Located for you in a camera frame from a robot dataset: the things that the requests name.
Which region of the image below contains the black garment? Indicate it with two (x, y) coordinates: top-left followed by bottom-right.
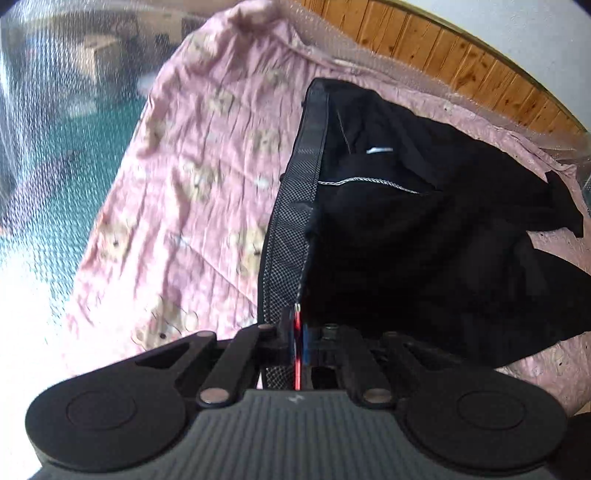
(257, 78), (590, 368)

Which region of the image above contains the pink bear-print quilt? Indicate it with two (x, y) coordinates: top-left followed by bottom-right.
(67, 0), (591, 416)

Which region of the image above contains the wooden headboard panel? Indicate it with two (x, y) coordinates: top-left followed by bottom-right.
(301, 1), (587, 136)

